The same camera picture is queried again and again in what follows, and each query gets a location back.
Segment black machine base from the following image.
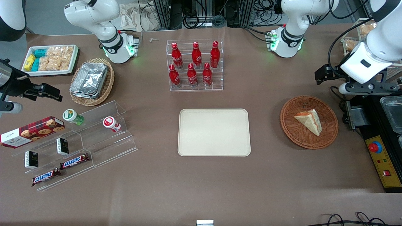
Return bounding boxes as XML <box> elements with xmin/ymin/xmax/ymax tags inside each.
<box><xmin>345</xmin><ymin>89</ymin><xmax>402</xmax><ymax>192</ymax></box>

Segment small black white box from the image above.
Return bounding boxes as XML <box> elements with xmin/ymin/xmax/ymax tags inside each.
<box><xmin>57</xmin><ymin>137</ymin><xmax>69</xmax><ymax>156</ymax></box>
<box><xmin>24</xmin><ymin>151</ymin><xmax>39</xmax><ymax>169</ymax></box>

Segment crumpled beige cloth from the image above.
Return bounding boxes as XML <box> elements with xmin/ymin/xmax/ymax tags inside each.
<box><xmin>119</xmin><ymin>3</ymin><xmax>161</xmax><ymax>32</ymax></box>

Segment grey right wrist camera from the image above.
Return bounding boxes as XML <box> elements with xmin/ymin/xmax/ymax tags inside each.
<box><xmin>0</xmin><ymin>101</ymin><xmax>23</xmax><ymax>117</ymax></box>

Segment red cap drink bottle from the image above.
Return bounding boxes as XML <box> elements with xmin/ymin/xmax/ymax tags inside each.
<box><xmin>103</xmin><ymin>116</ymin><xmax>122</xmax><ymax>133</ymax></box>

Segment clear acrylic stepped display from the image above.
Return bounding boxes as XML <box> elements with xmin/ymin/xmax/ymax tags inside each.
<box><xmin>11</xmin><ymin>100</ymin><xmax>139</xmax><ymax>192</ymax></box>

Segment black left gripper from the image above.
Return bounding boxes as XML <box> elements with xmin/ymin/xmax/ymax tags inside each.
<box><xmin>315</xmin><ymin>64</ymin><xmax>402</xmax><ymax>95</ymax></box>

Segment white wire rack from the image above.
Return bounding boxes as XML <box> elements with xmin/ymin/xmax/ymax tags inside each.
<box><xmin>341</xmin><ymin>18</ymin><xmax>402</xmax><ymax>83</ymax></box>

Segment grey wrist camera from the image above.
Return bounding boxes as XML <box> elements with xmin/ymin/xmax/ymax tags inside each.
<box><xmin>0</xmin><ymin>101</ymin><xmax>23</xmax><ymax>117</ymax></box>
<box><xmin>339</xmin><ymin>82</ymin><xmax>361</xmax><ymax>95</ymax></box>

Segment yellow snack packet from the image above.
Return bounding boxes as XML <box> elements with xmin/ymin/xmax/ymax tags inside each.
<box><xmin>24</xmin><ymin>54</ymin><xmax>36</xmax><ymax>71</ymax></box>

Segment round brown wicker basket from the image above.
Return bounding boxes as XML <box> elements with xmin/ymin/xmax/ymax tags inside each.
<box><xmin>280</xmin><ymin>95</ymin><xmax>339</xmax><ymax>149</ymax></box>

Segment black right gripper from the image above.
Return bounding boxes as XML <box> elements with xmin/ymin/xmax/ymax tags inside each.
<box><xmin>6</xmin><ymin>73</ymin><xmax>63</xmax><ymax>103</ymax></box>

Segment red tartan cookie box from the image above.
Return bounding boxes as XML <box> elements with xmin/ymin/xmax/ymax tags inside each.
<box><xmin>0</xmin><ymin>116</ymin><xmax>65</xmax><ymax>148</ymax></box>

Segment brown snickers bar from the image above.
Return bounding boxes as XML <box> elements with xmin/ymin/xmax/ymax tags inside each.
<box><xmin>31</xmin><ymin>168</ymin><xmax>62</xmax><ymax>187</ymax></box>
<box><xmin>60</xmin><ymin>153</ymin><xmax>90</xmax><ymax>170</ymax></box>

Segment clear acrylic bottle rack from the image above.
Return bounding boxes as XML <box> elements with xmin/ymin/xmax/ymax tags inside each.
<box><xmin>166</xmin><ymin>39</ymin><xmax>224</xmax><ymax>92</ymax></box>

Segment oval light wicker basket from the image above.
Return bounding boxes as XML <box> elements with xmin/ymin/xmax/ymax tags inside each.
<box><xmin>69</xmin><ymin>58</ymin><xmax>115</xmax><ymax>106</ymax></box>

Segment stack of foil trays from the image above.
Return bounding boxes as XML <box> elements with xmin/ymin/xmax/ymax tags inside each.
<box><xmin>69</xmin><ymin>62</ymin><xmax>109</xmax><ymax>99</ymax></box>

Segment black floor cables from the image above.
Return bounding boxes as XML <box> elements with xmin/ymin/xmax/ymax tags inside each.
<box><xmin>317</xmin><ymin>212</ymin><xmax>402</xmax><ymax>226</ymax></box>

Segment black machine cable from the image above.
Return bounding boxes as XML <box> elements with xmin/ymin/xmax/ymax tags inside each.
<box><xmin>330</xmin><ymin>86</ymin><xmax>348</xmax><ymax>111</ymax></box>

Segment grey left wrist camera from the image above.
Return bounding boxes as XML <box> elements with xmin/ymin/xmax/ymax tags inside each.
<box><xmin>339</xmin><ymin>82</ymin><xmax>361</xmax><ymax>95</ymax></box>

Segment green cap drink bottle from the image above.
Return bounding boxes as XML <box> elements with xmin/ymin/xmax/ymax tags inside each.
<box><xmin>62</xmin><ymin>109</ymin><xmax>84</xmax><ymax>126</ymax></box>

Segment white rectangular snack tray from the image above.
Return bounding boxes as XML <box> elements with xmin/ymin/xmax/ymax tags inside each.
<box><xmin>21</xmin><ymin>45</ymin><xmax>79</xmax><ymax>77</ymax></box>

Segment triangular sandwich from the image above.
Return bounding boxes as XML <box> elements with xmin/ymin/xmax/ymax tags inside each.
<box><xmin>294</xmin><ymin>109</ymin><xmax>323</xmax><ymax>136</ymax></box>

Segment clear plastic container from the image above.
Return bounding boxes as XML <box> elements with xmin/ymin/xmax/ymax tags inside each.
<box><xmin>379</xmin><ymin>96</ymin><xmax>402</xmax><ymax>135</ymax></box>

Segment beige plastic tray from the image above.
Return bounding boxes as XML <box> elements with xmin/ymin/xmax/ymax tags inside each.
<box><xmin>178</xmin><ymin>109</ymin><xmax>251</xmax><ymax>157</ymax></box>

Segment red cola bottle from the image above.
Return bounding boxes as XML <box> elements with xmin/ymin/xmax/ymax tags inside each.
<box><xmin>171</xmin><ymin>42</ymin><xmax>183</xmax><ymax>69</ymax></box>
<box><xmin>187</xmin><ymin>63</ymin><xmax>198</xmax><ymax>87</ymax></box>
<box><xmin>210</xmin><ymin>41</ymin><xmax>220</xmax><ymax>68</ymax></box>
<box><xmin>192</xmin><ymin>41</ymin><xmax>202</xmax><ymax>69</ymax></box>
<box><xmin>202</xmin><ymin>62</ymin><xmax>213</xmax><ymax>87</ymax></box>
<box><xmin>169</xmin><ymin>64</ymin><xmax>181</xmax><ymax>88</ymax></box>

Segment yellow control panel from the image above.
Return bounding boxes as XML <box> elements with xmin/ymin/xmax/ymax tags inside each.
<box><xmin>365</xmin><ymin>136</ymin><xmax>402</xmax><ymax>188</ymax></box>

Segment grey metal block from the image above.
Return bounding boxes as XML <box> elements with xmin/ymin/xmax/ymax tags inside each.
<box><xmin>345</xmin><ymin>100</ymin><xmax>366</xmax><ymax>131</ymax></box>

